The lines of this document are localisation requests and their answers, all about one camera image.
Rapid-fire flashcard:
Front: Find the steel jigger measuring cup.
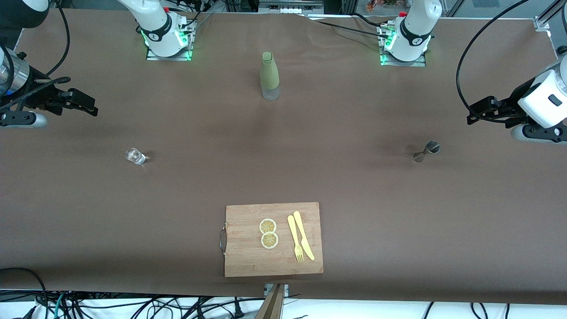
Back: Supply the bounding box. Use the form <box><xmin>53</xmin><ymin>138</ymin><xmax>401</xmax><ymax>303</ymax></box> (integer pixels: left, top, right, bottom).
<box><xmin>413</xmin><ymin>140</ymin><xmax>440</xmax><ymax>163</ymax></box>

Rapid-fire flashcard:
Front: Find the clear glass shaker cup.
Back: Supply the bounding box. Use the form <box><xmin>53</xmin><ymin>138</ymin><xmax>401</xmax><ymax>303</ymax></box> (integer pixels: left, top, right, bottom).
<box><xmin>125</xmin><ymin>148</ymin><xmax>147</xmax><ymax>165</ymax></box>

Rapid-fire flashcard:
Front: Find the brown table cover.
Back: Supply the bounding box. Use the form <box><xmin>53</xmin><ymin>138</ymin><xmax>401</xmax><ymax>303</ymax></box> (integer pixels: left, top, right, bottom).
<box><xmin>0</xmin><ymin>8</ymin><xmax>567</xmax><ymax>305</ymax></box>

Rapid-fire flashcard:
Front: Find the green sleeved glass bottle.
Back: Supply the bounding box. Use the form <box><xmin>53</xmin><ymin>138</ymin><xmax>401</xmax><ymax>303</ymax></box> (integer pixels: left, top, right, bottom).
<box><xmin>260</xmin><ymin>52</ymin><xmax>280</xmax><ymax>101</ymax></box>

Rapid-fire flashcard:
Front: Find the yellow plastic knife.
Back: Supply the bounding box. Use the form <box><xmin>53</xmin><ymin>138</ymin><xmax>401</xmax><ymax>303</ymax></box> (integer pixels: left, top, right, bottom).
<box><xmin>293</xmin><ymin>211</ymin><xmax>315</xmax><ymax>261</ymax></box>

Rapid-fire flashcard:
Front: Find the grey power strip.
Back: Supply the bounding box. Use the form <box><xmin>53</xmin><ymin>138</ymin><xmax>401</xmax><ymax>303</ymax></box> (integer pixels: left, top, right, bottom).
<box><xmin>259</xmin><ymin>0</ymin><xmax>324</xmax><ymax>14</ymax></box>

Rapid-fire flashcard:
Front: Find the wooden cutting board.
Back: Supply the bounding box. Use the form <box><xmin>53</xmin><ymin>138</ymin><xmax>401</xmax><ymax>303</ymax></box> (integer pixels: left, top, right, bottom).
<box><xmin>220</xmin><ymin>202</ymin><xmax>324</xmax><ymax>278</ymax></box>

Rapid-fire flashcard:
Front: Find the yellow plastic fork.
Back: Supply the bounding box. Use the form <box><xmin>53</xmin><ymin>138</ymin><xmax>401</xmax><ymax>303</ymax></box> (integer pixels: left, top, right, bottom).
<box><xmin>287</xmin><ymin>215</ymin><xmax>305</xmax><ymax>263</ymax></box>

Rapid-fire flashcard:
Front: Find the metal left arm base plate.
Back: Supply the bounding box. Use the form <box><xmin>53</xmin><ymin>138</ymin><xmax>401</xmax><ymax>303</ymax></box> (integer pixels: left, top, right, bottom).
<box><xmin>380</xmin><ymin>22</ymin><xmax>427</xmax><ymax>67</ymax></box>

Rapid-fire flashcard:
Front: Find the aluminium frame profile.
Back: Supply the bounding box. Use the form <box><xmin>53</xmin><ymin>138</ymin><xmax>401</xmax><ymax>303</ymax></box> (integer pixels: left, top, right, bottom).
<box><xmin>533</xmin><ymin>0</ymin><xmax>567</xmax><ymax>32</ymax></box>

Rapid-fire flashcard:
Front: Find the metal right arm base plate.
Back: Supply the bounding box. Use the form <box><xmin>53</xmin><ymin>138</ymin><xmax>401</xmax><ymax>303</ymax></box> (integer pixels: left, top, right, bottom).
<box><xmin>146</xmin><ymin>18</ymin><xmax>194</xmax><ymax>62</ymax></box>

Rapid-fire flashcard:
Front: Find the black cable across table cover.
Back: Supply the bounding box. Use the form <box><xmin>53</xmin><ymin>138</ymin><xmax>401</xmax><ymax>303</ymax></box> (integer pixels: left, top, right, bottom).
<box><xmin>307</xmin><ymin>16</ymin><xmax>391</xmax><ymax>39</ymax></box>

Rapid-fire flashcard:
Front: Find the thick black floor cable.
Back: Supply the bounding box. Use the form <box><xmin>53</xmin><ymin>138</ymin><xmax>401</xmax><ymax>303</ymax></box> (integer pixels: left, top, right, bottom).
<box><xmin>0</xmin><ymin>267</ymin><xmax>49</xmax><ymax>319</ymax></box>

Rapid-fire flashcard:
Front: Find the teal floor cable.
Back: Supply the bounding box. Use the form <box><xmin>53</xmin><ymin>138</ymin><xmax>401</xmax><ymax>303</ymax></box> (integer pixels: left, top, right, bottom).
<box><xmin>52</xmin><ymin>292</ymin><xmax>68</xmax><ymax>319</ymax></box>

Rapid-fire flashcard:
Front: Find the wooden post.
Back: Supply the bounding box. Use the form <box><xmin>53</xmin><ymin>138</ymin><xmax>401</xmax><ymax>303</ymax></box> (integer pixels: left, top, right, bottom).
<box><xmin>255</xmin><ymin>284</ymin><xmax>286</xmax><ymax>319</ymax></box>

